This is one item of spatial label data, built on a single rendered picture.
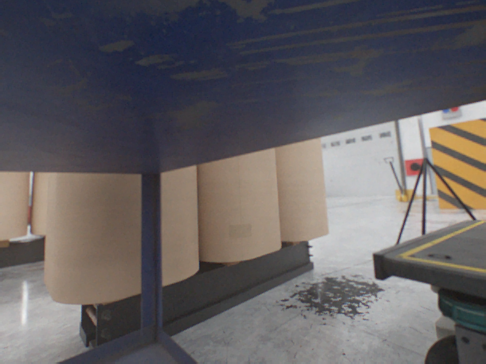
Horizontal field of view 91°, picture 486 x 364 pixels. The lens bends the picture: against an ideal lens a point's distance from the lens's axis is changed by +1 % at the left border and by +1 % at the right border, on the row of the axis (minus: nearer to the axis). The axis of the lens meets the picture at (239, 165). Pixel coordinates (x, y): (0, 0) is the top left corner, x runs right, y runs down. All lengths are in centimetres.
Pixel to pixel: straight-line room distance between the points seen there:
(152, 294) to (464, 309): 60
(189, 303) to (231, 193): 41
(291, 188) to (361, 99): 107
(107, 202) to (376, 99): 63
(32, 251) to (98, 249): 180
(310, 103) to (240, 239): 79
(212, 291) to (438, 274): 76
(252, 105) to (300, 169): 111
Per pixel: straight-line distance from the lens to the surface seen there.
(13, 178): 232
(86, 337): 103
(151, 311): 68
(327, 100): 17
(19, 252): 249
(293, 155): 125
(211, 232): 93
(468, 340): 61
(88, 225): 71
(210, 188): 92
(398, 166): 1418
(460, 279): 51
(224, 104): 16
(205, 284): 102
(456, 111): 561
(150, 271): 65
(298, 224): 125
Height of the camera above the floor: 45
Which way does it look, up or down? 7 degrees up
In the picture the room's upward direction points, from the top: 3 degrees counter-clockwise
